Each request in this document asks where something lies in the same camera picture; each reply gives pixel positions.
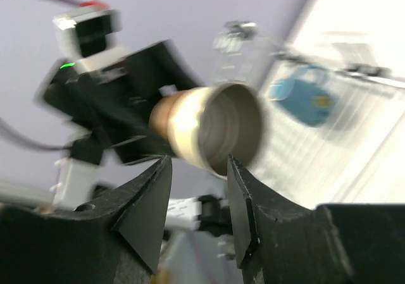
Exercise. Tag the cream tumbler with brown band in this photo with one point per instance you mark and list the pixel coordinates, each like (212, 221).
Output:
(205, 125)

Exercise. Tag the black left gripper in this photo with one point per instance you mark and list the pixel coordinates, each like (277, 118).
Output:
(116, 102)

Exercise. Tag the white wire dish rack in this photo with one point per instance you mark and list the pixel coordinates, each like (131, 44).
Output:
(356, 154)

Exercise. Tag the blue floral mug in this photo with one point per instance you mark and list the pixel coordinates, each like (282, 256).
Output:
(303, 96)

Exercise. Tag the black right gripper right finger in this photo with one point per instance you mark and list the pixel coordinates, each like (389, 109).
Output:
(279, 241)

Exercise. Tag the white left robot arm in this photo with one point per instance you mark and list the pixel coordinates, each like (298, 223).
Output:
(79, 171)

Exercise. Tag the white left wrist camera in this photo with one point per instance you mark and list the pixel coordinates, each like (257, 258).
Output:
(87, 37)

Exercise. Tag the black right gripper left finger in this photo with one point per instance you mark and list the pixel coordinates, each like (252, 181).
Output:
(114, 238)

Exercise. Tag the clear glass tumbler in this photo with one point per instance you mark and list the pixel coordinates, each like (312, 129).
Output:
(242, 48)

